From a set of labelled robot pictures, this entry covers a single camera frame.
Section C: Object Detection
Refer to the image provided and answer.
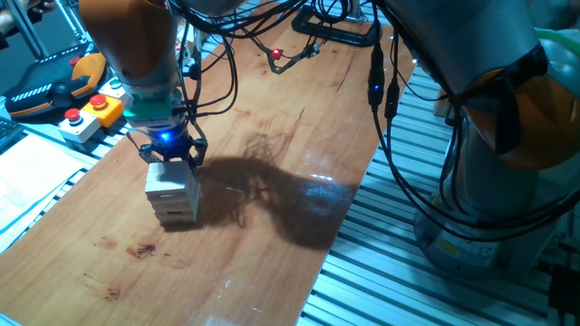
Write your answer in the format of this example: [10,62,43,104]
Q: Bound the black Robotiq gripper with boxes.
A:
[138,122,209,171]

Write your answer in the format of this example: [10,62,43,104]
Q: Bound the yellow emergency stop button box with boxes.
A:
[81,93,126,129]

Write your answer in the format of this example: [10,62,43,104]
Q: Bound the white box small green button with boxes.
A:
[98,76,133,108]

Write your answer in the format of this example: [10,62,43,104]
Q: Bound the white box big red button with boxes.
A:
[57,107,102,145]

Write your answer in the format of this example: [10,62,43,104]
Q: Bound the glossy wood grain mat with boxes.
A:
[0,0,416,326]

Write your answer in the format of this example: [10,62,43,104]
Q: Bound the black orange teach pendant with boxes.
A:
[3,41,109,120]

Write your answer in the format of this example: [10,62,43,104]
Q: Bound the white paper sheets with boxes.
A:
[0,134,99,254]

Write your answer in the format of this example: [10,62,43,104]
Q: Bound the black computer keyboard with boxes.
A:
[0,118,24,154]

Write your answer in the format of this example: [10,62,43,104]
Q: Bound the green wrist mount adapter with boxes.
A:
[122,90,187,130]

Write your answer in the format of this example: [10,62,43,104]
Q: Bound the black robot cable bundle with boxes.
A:
[167,0,580,244]

